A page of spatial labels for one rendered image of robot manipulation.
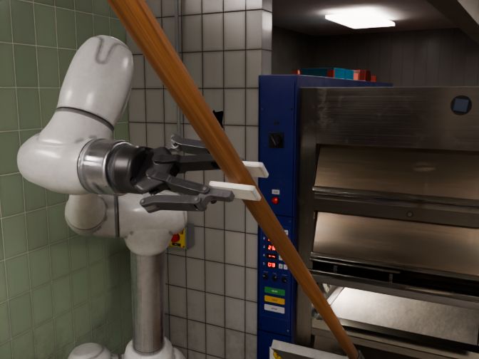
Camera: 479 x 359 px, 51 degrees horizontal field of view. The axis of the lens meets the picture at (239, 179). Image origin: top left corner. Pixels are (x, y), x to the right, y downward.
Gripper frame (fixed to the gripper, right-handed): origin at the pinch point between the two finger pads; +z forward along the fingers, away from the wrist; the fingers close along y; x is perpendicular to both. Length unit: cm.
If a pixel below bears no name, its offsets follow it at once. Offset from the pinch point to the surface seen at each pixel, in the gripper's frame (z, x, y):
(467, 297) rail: 27, -116, -32
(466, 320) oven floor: 27, -163, -39
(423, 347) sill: 14, -145, -20
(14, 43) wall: -120, -29, -62
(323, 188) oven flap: -25, -104, -60
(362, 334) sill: -9, -145, -20
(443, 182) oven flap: 16, -104, -66
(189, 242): -85, -123, -37
